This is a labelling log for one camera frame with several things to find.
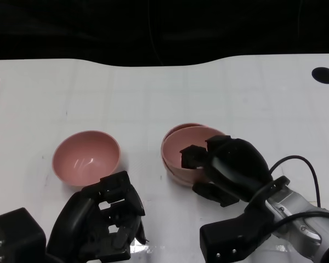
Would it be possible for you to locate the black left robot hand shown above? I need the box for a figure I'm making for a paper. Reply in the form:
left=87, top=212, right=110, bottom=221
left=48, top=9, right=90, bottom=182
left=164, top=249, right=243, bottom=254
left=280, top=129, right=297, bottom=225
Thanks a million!
left=45, top=170, right=149, bottom=261

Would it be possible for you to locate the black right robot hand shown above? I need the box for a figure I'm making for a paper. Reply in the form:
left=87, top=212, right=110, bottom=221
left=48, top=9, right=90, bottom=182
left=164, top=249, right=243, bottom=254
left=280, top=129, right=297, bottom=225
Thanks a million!
left=179, top=135, right=274, bottom=208

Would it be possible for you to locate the pink plastic bowl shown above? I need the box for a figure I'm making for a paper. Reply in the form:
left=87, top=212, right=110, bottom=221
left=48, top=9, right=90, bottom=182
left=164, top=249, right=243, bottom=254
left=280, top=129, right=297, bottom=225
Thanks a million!
left=52, top=130, right=121, bottom=187
left=161, top=125, right=227, bottom=180
left=161, top=123, right=209, bottom=188

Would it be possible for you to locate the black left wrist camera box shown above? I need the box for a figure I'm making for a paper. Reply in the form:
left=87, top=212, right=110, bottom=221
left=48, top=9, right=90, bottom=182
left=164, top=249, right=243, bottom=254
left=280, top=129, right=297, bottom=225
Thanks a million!
left=0, top=207, right=47, bottom=263

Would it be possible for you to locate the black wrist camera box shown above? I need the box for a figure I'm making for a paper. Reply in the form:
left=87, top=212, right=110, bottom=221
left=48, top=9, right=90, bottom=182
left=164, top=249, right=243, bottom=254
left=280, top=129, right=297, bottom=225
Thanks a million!
left=199, top=209, right=275, bottom=263
left=0, top=207, right=47, bottom=263

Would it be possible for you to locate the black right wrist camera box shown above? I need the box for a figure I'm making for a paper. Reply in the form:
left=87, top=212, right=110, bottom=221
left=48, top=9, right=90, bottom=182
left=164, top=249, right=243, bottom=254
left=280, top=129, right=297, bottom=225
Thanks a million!
left=199, top=209, right=275, bottom=263

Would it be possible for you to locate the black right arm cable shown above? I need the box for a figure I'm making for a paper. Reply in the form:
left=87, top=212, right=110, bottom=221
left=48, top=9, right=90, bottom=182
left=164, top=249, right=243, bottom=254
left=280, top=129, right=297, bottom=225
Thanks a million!
left=246, top=155, right=329, bottom=236

